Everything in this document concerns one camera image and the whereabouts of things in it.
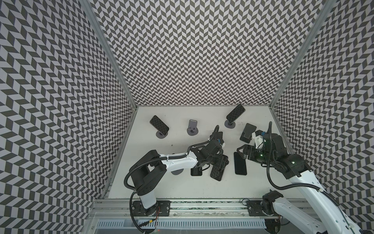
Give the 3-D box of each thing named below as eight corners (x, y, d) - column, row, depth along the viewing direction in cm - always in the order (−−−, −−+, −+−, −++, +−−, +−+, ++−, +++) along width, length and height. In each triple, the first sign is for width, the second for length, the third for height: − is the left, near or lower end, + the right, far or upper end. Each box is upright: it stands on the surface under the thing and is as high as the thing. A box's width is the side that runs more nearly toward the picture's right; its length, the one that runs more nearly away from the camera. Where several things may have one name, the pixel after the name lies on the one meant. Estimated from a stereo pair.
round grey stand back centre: (188, 135, 103) (187, 127, 96) (190, 122, 110) (190, 114, 103) (197, 136, 102) (197, 129, 95) (199, 123, 110) (199, 115, 103)
